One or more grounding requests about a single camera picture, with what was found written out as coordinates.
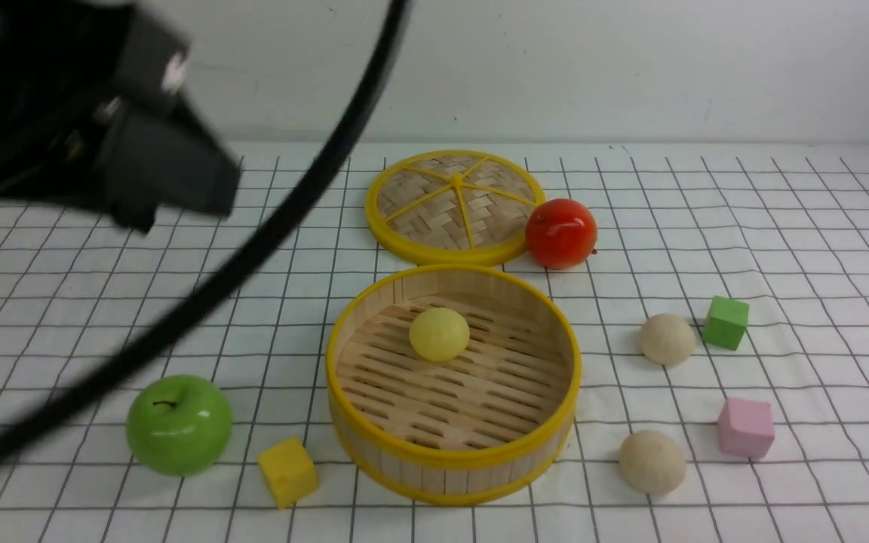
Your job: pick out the yellow cube block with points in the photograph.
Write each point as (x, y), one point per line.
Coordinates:
(289, 472)

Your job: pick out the beige bun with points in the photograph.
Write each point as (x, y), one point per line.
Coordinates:
(666, 339)
(652, 462)

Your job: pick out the bamboo steamer tray yellow rim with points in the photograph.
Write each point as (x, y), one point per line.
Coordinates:
(468, 430)

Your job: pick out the pink cube block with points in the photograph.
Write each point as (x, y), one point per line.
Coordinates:
(745, 428)

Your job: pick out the green cube block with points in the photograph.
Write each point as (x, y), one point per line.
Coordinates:
(726, 323)

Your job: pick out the woven bamboo steamer lid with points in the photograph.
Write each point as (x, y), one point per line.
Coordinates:
(453, 206)

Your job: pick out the yellow bun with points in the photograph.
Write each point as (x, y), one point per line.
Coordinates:
(439, 334)

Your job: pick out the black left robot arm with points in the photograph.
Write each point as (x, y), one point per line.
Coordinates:
(93, 114)

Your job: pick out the red tomato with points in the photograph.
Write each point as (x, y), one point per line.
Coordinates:
(561, 234)

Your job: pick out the green apple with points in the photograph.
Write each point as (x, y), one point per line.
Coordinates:
(179, 425)

